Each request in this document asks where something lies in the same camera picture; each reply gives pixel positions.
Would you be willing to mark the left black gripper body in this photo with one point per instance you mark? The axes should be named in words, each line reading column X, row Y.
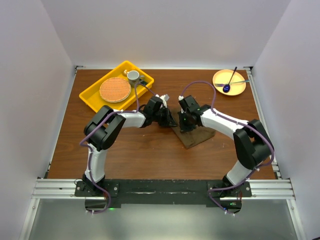
column 160, row 117

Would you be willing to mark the iridescent fork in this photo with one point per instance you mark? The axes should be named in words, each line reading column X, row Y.
column 231, row 83

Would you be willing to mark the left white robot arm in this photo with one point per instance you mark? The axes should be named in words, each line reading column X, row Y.
column 103, row 129

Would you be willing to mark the orange woven coaster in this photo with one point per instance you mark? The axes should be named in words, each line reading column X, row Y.
column 115, row 89

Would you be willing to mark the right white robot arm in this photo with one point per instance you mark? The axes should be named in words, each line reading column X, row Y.
column 252, row 144

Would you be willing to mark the purple iridescent spoon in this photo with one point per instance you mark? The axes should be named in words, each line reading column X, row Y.
column 227, row 87

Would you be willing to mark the yellow plastic tray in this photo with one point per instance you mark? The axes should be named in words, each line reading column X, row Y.
column 91, row 97

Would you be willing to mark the yellow round plate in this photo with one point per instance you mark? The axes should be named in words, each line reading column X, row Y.
column 223, row 76

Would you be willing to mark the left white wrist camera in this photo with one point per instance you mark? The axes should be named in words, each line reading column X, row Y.
column 164, row 99

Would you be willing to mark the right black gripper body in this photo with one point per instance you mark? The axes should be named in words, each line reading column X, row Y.
column 185, row 122

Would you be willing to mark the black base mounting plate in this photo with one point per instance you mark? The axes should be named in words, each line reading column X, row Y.
column 163, row 192

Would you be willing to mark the brown cloth napkin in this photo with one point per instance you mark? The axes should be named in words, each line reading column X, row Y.
column 195, row 137

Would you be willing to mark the grey ceramic mug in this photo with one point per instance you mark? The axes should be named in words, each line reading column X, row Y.
column 134, row 77

